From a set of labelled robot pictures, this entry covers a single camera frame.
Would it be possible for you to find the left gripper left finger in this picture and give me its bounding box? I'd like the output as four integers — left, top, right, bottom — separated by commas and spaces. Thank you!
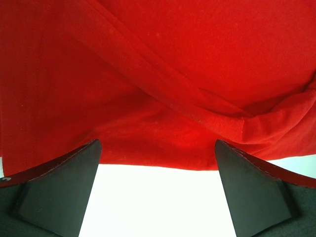
0, 140, 102, 237

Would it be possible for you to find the red t shirt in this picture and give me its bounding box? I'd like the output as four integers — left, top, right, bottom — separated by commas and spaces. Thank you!
0, 0, 316, 176

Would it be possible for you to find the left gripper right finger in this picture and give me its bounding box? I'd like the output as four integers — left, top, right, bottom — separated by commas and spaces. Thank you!
215, 140, 316, 237

